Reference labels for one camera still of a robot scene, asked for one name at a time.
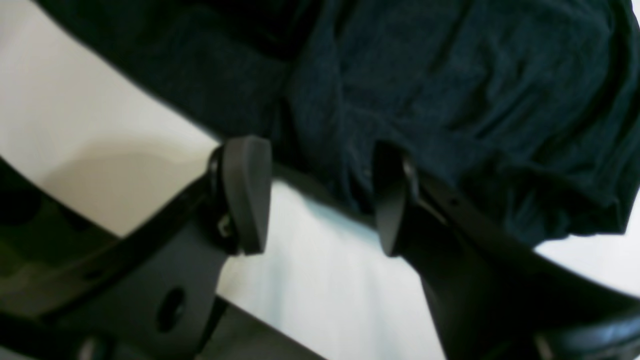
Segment black t-shirt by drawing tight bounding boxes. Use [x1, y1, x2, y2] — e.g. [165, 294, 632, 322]
[38, 0, 639, 247]

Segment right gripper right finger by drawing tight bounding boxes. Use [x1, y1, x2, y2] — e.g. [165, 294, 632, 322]
[372, 141, 640, 360]

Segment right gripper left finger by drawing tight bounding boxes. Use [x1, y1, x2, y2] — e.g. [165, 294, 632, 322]
[1, 136, 273, 360]

